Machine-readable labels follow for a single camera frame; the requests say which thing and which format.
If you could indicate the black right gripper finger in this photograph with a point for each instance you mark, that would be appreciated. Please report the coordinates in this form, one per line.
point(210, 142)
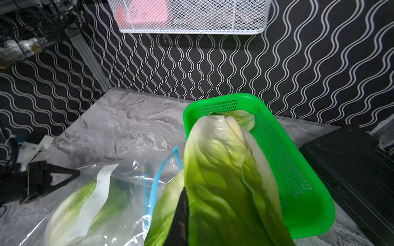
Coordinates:
point(178, 233)

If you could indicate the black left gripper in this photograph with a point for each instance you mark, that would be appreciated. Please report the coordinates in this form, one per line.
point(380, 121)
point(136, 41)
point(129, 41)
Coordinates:
point(28, 185)

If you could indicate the zip-top bag with two cabbages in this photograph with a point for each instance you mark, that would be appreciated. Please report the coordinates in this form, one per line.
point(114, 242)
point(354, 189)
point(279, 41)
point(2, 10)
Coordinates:
point(144, 179)

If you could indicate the pale chinese cabbage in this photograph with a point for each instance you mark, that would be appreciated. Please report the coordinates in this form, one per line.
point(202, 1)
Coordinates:
point(232, 193)
point(69, 224)

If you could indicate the green chinese cabbage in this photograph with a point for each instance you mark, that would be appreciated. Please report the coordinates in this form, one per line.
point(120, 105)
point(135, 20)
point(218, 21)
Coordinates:
point(244, 118)

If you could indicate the green plastic basket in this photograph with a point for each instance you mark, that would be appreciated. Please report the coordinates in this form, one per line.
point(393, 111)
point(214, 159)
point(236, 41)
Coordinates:
point(307, 205)

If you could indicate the black tool case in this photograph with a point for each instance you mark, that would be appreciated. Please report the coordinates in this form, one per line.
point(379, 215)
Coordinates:
point(360, 178)

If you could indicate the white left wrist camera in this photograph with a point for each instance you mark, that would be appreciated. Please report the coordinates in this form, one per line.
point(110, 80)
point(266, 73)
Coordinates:
point(31, 147)

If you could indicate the black wire corner basket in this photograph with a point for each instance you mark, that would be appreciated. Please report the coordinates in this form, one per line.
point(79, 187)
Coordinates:
point(30, 27)

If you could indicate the white wire wall basket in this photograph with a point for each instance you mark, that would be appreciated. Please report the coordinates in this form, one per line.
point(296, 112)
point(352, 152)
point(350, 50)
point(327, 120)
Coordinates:
point(241, 17)

